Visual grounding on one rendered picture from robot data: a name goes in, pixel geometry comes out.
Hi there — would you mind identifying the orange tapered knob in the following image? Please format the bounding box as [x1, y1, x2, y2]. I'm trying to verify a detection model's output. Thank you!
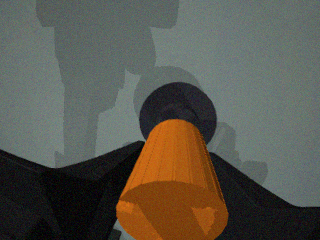
[116, 119, 228, 240]

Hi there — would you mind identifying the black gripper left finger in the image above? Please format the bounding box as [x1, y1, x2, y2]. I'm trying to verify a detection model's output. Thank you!
[0, 141, 145, 240]

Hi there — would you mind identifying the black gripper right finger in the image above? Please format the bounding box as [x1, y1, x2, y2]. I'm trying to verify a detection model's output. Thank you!
[208, 152, 320, 240]

